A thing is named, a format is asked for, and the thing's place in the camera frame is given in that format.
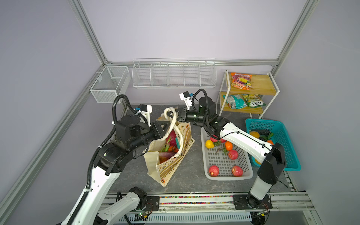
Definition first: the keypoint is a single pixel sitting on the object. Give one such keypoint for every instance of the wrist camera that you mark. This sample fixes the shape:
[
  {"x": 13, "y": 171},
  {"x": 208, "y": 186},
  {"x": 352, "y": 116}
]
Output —
[
  {"x": 144, "y": 112},
  {"x": 187, "y": 98}
]

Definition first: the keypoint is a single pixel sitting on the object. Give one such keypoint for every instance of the teal plastic vegetable basket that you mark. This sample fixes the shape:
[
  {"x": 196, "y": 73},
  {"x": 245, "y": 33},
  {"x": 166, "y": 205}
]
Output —
[{"x": 275, "y": 132}]

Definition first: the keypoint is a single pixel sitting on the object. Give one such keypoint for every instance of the pink dragon fruit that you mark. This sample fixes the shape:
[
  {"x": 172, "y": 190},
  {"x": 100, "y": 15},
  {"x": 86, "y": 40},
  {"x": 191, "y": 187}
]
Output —
[{"x": 171, "y": 139}]

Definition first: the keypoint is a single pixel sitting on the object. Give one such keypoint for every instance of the white plastic fruit basket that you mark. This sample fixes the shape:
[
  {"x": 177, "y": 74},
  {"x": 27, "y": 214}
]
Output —
[{"x": 218, "y": 156}]

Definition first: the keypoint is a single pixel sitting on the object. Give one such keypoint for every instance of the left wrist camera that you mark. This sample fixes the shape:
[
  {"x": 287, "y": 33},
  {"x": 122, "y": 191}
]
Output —
[{"x": 144, "y": 112}]

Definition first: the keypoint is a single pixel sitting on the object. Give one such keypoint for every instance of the green Fox's candy packet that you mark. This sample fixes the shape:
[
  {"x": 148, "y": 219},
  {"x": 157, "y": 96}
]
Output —
[{"x": 253, "y": 100}]

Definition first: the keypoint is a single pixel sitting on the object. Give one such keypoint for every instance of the red apple centre basket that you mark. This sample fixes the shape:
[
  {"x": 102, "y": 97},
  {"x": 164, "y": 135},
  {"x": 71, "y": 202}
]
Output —
[{"x": 233, "y": 154}]

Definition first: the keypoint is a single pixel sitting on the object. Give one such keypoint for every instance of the small white mesh basket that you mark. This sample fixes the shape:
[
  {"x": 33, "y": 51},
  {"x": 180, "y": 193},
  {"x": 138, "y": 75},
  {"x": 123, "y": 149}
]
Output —
[{"x": 111, "y": 82}]

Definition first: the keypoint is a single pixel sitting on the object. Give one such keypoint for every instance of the purple eggplant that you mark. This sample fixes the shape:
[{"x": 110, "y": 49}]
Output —
[{"x": 166, "y": 154}]

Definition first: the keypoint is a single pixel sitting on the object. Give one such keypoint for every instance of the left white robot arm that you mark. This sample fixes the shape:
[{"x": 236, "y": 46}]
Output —
[{"x": 131, "y": 130}]

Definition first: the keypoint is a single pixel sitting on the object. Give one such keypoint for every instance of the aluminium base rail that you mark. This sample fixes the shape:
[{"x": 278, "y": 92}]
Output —
[{"x": 197, "y": 205}]

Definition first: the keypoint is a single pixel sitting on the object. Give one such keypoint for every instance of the teal white snack packet lower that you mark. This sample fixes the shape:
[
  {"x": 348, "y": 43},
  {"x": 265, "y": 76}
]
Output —
[{"x": 235, "y": 101}]

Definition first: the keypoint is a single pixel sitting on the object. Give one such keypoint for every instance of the yellow lemon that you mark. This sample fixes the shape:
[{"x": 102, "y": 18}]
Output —
[{"x": 209, "y": 144}]

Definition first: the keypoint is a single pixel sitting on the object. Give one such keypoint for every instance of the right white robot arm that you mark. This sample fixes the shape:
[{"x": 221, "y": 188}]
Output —
[{"x": 271, "y": 156}]

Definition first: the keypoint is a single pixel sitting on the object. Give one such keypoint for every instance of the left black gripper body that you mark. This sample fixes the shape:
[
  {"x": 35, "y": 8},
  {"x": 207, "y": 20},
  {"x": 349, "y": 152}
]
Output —
[{"x": 154, "y": 132}]

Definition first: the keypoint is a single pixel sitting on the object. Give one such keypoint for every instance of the yellow potato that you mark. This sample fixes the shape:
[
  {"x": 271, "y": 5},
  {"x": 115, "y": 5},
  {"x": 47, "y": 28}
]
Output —
[{"x": 255, "y": 134}]

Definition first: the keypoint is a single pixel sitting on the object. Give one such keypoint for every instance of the red apple back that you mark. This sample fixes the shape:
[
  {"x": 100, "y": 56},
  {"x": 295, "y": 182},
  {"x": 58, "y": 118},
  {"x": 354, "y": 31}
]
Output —
[{"x": 237, "y": 171}]

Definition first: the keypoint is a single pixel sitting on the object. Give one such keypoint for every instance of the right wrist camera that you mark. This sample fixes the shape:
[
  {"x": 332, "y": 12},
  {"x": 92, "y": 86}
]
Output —
[{"x": 187, "y": 98}]

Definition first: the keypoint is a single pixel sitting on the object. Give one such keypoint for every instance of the white wood two-tier shelf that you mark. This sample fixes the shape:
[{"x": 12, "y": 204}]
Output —
[{"x": 264, "y": 86}]

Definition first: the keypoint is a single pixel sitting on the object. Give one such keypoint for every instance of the long white wire basket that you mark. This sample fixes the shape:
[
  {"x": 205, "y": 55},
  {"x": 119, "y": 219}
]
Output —
[{"x": 174, "y": 72}]

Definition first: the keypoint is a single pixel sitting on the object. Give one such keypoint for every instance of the small orange tangerine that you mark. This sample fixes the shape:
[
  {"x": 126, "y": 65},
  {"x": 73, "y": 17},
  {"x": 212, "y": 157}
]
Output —
[{"x": 228, "y": 146}]

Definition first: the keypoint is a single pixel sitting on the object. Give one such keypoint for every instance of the cream canvas grocery bag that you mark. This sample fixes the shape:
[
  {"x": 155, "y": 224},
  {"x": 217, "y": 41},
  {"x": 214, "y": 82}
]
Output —
[{"x": 161, "y": 169}]

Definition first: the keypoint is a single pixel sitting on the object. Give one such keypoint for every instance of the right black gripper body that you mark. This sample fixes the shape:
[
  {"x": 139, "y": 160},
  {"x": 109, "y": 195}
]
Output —
[{"x": 190, "y": 117}]

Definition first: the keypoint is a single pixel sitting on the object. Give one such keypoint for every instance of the red apple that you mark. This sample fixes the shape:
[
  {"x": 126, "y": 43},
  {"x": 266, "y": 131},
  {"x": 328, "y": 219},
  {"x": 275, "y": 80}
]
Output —
[
  {"x": 237, "y": 171},
  {"x": 213, "y": 171}
]

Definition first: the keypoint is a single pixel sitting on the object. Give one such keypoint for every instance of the red apple front left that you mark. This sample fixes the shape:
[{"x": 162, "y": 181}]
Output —
[{"x": 213, "y": 171}]

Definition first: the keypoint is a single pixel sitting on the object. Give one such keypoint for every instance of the orange snack packet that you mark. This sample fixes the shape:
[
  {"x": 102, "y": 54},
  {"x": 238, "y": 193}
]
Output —
[{"x": 241, "y": 81}]

